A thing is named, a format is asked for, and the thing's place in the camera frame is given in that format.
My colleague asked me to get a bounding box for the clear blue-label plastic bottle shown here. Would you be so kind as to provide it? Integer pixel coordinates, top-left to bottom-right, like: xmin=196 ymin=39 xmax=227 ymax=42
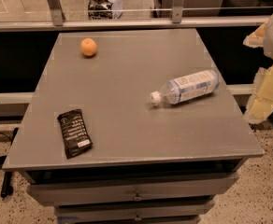
xmin=151 ymin=70 xmax=220 ymax=105

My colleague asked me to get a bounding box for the lower drawer metal knob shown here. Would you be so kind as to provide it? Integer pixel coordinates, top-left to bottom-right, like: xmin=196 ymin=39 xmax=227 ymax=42
xmin=134 ymin=215 xmax=142 ymax=222

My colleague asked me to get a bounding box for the black rxbar chocolate wrapper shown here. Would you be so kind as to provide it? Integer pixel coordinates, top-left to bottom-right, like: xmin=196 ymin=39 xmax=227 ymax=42
xmin=57 ymin=109 xmax=93 ymax=159

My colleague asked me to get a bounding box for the upper grey drawer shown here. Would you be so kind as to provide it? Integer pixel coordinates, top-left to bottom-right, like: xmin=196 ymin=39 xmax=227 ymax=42
xmin=27 ymin=172 xmax=238 ymax=206

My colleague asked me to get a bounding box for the metal railing frame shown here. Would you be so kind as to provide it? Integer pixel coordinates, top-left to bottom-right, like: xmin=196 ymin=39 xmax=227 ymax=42
xmin=0 ymin=0 xmax=273 ymax=32

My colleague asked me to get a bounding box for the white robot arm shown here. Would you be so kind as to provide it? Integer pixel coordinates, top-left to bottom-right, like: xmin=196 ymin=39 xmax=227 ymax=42
xmin=243 ymin=14 xmax=273 ymax=124

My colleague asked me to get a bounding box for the grey drawer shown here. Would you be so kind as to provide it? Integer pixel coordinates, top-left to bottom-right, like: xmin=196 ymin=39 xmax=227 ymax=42
xmin=27 ymin=172 xmax=238 ymax=206
xmin=55 ymin=200 xmax=215 ymax=223

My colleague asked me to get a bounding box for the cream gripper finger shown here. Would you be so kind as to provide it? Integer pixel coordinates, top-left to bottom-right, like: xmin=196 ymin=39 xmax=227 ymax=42
xmin=243 ymin=22 xmax=267 ymax=48
xmin=244 ymin=65 xmax=273 ymax=124

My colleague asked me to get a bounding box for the black and white background machine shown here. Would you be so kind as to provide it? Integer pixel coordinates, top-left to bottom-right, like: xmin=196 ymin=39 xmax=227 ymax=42
xmin=88 ymin=0 xmax=123 ymax=20

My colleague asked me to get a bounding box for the lower grey drawer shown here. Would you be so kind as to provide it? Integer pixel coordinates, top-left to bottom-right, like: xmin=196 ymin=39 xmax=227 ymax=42
xmin=55 ymin=200 xmax=215 ymax=223

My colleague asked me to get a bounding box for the upper drawer metal knob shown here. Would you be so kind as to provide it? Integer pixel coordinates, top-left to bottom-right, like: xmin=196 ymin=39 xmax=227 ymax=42
xmin=133 ymin=193 xmax=142 ymax=202

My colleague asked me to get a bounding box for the orange fruit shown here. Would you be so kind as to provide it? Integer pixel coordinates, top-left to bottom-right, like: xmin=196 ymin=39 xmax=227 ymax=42
xmin=80 ymin=38 xmax=97 ymax=57

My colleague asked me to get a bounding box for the grey drawer cabinet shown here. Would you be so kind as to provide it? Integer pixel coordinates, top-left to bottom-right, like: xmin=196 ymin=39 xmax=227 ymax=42
xmin=4 ymin=29 xmax=263 ymax=224

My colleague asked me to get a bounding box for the drawer metal knob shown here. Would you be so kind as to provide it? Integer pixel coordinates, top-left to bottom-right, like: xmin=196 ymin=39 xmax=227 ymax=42
xmin=134 ymin=215 xmax=142 ymax=222
xmin=133 ymin=193 xmax=142 ymax=202

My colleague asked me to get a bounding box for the black pole on floor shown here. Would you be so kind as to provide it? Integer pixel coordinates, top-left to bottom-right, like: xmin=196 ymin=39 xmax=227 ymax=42
xmin=0 ymin=128 xmax=19 ymax=200

